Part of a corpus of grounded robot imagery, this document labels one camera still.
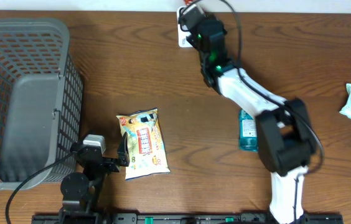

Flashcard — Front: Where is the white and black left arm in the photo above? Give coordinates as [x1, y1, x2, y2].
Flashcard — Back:
[58, 134, 130, 224]

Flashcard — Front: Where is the brown chocolate bar wrapper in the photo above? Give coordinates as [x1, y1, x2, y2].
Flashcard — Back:
[184, 0, 194, 5]

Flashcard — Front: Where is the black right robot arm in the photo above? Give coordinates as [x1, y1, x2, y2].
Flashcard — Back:
[179, 12, 319, 223]

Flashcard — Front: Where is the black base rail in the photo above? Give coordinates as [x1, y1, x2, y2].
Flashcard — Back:
[32, 212, 344, 224]

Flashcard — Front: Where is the white barcode scanner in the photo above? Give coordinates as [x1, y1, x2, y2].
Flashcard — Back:
[177, 6, 192, 48]

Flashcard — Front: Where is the grey plastic shopping basket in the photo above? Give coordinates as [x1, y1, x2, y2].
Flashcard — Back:
[0, 19, 83, 191]

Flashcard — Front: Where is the blue mouthwash bottle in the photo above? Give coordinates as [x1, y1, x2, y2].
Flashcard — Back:
[239, 110, 258, 152]

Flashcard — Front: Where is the white snack bag red label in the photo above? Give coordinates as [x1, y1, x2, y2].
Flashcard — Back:
[117, 108, 171, 180]

